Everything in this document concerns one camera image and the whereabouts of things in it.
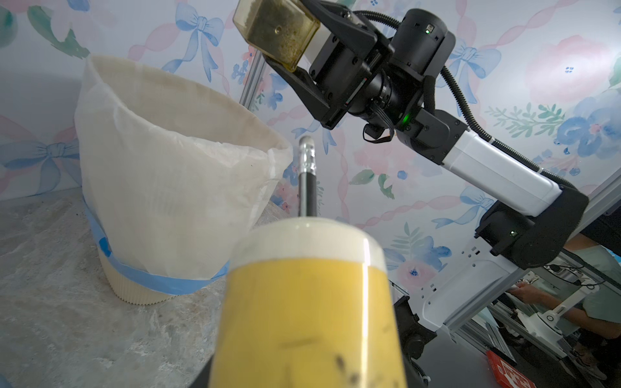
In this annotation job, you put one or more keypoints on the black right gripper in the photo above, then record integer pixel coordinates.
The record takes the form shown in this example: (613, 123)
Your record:
(345, 56)

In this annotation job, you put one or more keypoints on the yellow pencil sharpener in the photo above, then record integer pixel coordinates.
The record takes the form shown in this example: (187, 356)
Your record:
(307, 304)

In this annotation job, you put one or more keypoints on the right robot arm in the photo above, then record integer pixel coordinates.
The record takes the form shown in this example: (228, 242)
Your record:
(392, 74)

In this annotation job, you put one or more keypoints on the cream waste bin with liner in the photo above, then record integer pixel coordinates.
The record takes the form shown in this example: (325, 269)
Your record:
(174, 174)

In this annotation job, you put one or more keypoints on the red box on floor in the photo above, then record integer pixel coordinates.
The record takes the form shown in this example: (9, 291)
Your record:
(506, 375)

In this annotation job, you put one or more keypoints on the person in green shirt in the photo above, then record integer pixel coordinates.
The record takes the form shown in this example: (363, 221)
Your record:
(598, 312)

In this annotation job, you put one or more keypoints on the aluminium corner post right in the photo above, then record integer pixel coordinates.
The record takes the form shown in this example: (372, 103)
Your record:
(253, 81)

